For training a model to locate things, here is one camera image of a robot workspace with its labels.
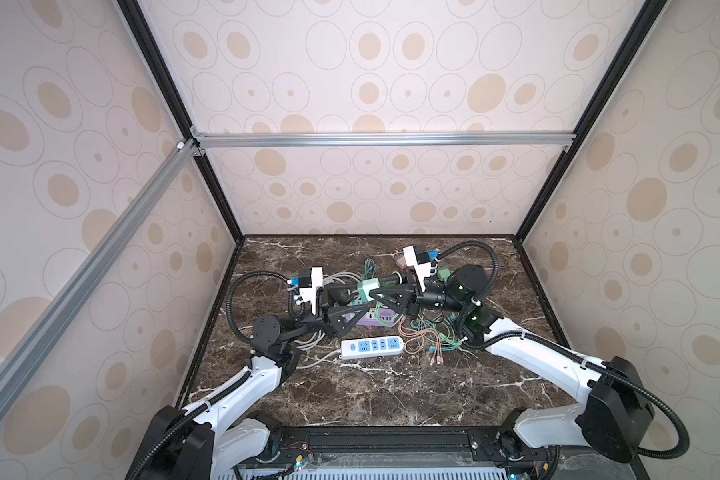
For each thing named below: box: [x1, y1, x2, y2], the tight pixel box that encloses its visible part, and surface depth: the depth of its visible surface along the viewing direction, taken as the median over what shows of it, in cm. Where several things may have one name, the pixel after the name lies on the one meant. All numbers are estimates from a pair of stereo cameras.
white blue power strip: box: [341, 336, 404, 359], surface depth 89 cm
